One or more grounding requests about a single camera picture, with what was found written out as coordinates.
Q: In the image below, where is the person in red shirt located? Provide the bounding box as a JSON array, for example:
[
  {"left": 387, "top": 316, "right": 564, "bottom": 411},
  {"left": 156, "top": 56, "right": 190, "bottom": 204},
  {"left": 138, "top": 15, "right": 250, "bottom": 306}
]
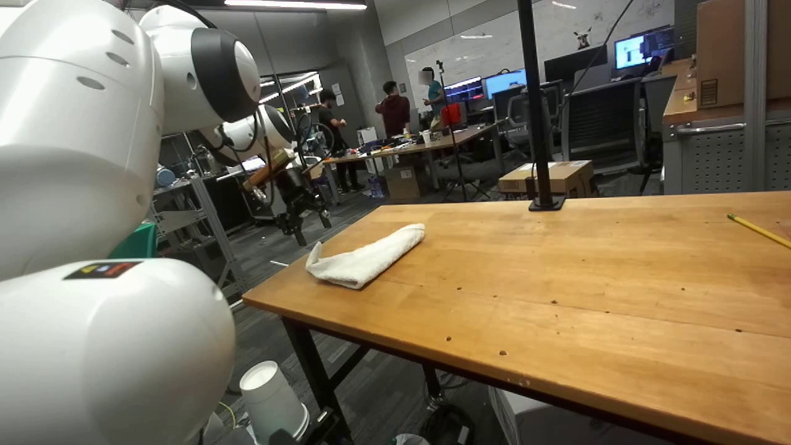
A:
[{"left": 375, "top": 80, "right": 413, "bottom": 140}]

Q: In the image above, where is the lit computer monitor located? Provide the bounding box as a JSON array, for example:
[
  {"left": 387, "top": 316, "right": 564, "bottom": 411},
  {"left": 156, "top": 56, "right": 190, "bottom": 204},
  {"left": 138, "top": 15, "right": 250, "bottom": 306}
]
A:
[
  {"left": 479, "top": 67, "right": 528, "bottom": 102},
  {"left": 612, "top": 30, "right": 677, "bottom": 73}
]

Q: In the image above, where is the white cloth towel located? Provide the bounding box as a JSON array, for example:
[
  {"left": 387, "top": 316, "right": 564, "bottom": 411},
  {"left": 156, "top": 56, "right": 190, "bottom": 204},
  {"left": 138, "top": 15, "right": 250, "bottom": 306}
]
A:
[{"left": 305, "top": 220, "right": 429, "bottom": 292}]

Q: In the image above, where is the white bucket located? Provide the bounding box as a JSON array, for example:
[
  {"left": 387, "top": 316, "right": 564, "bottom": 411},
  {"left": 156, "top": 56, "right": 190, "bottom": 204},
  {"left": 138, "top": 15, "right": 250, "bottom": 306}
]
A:
[{"left": 237, "top": 358, "right": 314, "bottom": 445}]

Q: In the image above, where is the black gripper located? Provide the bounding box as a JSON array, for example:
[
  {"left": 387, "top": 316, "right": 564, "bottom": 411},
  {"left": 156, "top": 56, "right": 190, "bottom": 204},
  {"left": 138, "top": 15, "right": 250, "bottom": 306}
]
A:
[{"left": 274, "top": 164, "right": 334, "bottom": 227}]

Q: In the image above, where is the long wooden office desk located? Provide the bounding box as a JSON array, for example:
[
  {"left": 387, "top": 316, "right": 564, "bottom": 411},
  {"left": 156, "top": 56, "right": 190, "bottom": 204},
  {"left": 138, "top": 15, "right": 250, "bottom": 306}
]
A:
[{"left": 306, "top": 120, "right": 502, "bottom": 196}]

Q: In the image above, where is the yellow pencil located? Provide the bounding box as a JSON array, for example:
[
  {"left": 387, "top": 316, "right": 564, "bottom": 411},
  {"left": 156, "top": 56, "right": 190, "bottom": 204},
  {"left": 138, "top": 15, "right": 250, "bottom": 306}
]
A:
[{"left": 725, "top": 212, "right": 791, "bottom": 251}]

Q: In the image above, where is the grey metal post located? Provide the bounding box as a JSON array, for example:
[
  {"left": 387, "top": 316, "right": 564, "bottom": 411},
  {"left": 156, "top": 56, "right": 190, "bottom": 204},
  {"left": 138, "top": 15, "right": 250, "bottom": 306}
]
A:
[{"left": 741, "top": 0, "right": 772, "bottom": 193}]

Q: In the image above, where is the cardboard box under desk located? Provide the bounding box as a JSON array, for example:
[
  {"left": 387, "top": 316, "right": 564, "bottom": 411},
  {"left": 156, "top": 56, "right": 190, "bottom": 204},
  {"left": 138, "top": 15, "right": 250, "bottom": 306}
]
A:
[{"left": 384, "top": 165, "right": 426, "bottom": 204}]

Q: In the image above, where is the person in black shirt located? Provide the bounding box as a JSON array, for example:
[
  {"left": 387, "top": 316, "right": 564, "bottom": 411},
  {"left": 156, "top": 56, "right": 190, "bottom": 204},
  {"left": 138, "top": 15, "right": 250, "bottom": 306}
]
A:
[{"left": 317, "top": 86, "right": 366, "bottom": 196}]

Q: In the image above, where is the bright red object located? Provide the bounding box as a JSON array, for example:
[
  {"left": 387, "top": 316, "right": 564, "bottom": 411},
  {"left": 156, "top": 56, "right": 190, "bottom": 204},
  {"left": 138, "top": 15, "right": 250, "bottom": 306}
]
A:
[{"left": 437, "top": 102, "right": 469, "bottom": 130}]

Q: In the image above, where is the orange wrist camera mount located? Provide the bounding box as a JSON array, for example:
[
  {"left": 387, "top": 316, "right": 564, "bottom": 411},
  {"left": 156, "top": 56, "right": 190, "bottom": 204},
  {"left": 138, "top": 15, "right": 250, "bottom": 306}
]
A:
[{"left": 243, "top": 145, "right": 296, "bottom": 193}]

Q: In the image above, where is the ceiling light strip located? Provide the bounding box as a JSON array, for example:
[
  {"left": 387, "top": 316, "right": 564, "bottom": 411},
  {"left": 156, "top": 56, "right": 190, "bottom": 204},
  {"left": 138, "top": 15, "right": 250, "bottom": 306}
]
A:
[{"left": 223, "top": 0, "right": 369, "bottom": 13}]

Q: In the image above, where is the large brown cardboard box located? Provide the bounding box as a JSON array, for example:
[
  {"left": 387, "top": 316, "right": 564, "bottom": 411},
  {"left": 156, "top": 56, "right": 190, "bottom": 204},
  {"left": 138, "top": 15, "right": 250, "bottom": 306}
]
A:
[{"left": 695, "top": 0, "right": 791, "bottom": 109}]

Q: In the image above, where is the teal green box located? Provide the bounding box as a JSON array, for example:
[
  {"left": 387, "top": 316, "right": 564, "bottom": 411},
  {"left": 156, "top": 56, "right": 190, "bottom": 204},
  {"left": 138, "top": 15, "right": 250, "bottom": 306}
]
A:
[{"left": 109, "top": 220, "right": 161, "bottom": 259}]

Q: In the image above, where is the grey metal rack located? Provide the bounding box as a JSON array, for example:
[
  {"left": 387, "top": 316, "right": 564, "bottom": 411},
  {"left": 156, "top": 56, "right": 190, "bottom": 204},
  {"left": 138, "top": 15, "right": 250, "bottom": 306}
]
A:
[{"left": 156, "top": 171, "right": 250, "bottom": 292}]

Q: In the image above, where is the grey drawer cabinet wooden top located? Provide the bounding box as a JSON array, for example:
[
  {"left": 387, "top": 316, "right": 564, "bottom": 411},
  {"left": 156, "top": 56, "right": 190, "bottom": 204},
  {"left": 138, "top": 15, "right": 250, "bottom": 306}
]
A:
[{"left": 659, "top": 56, "right": 791, "bottom": 198}]

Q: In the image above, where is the black table frame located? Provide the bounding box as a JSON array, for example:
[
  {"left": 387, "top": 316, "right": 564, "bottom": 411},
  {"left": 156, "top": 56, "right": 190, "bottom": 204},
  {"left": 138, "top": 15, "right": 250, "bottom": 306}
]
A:
[{"left": 280, "top": 316, "right": 496, "bottom": 445}]

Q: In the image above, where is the black vertical pole with base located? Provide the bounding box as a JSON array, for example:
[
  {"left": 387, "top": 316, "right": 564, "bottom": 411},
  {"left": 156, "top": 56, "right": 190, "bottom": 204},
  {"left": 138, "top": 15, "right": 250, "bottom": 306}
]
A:
[{"left": 515, "top": 0, "right": 569, "bottom": 212}]

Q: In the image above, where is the flat tan cardboard box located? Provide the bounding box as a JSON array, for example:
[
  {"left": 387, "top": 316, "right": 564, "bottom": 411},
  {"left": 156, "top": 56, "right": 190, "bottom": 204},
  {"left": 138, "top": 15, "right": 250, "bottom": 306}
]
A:
[{"left": 496, "top": 157, "right": 595, "bottom": 198}]

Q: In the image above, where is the person in teal shirt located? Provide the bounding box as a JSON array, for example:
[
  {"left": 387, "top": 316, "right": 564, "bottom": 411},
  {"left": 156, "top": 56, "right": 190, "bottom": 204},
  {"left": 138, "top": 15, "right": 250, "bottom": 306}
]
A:
[{"left": 417, "top": 65, "right": 452, "bottom": 114}]

